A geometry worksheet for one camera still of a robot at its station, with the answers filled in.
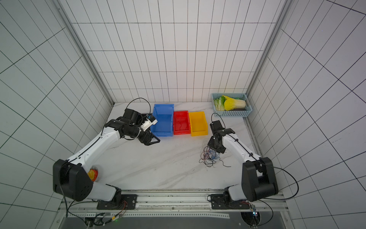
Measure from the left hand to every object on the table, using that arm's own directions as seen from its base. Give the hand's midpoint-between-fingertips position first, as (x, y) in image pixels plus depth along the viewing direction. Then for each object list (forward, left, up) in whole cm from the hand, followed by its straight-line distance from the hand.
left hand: (152, 139), depth 79 cm
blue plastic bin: (+24, -4, -5) cm, 25 cm away
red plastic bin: (+23, -16, -15) cm, 32 cm away
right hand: (+1, -34, -10) cm, 35 cm away
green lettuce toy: (+38, -46, -9) cm, 60 cm away
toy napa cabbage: (+37, -55, -9) cm, 67 cm away
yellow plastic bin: (+18, -29, -11) cm, 35 cm away
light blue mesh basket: (+30, -65, -10) cm, 73 cm away
